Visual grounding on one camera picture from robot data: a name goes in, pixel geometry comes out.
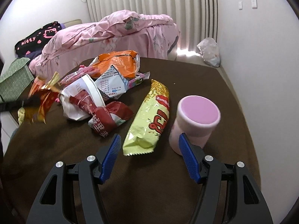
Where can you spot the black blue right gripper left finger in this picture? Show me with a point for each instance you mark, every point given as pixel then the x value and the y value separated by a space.
pixel 55 201

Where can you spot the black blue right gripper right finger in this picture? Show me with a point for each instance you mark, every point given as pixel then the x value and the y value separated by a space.
pixel 244 200

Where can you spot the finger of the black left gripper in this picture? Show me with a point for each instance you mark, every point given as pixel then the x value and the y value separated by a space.
pixel 15 105

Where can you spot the small red snack packet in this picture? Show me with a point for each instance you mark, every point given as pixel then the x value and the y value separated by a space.
pixel 46 93

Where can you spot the red white wrapper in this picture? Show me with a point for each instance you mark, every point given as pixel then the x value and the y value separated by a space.
pixel 104 118

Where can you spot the yellow red snack bag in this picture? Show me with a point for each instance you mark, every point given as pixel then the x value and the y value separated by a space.
pixel 149 122

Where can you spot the orange plastic bag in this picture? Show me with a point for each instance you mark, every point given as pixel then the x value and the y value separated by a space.
pixel 126 62

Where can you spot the pink long snack wrapper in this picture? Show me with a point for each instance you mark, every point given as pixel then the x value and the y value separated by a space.
pixel 95 74

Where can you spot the white blue printed package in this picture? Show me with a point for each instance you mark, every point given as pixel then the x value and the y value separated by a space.
pixel 112 83

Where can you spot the pink colourful candy wrapper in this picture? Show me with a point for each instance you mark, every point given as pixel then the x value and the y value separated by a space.
pixel 139 78

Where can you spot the green checked cloth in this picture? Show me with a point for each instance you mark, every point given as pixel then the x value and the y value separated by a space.
pixel 16 79

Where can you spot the white plastic jug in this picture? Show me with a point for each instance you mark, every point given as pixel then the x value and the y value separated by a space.
pixel 84 83

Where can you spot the black hello kitty pillow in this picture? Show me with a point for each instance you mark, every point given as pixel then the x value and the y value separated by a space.
pixel 38 39

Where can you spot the pink toy figure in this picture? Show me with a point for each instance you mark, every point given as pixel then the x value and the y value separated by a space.
pixel 68 79

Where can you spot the pink cylindrical cup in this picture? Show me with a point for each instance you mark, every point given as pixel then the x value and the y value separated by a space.
pixel 197 117

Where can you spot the beige headboard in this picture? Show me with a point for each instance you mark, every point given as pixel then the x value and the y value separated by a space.
pixel 72 23

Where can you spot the pink floral duvet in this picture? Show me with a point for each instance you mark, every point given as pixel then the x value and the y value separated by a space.
pixel 117 24

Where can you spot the pink bed with sheet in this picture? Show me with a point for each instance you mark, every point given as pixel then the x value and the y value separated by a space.
pixel 152 42

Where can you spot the white plastic bag on floor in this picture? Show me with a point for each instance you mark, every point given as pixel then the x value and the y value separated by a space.
pixel 209 52

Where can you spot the striped beige curtain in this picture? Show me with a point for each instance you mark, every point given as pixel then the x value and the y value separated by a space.
pixel 196 19

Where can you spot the white wall switch left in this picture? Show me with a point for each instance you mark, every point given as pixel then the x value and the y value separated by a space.
pixel 240 5

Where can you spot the white wall switch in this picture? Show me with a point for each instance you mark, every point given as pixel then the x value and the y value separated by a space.
pixel 240 5
pixel 254 4

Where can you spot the white wall switch right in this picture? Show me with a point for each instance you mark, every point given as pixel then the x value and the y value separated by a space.
pixel 254 4

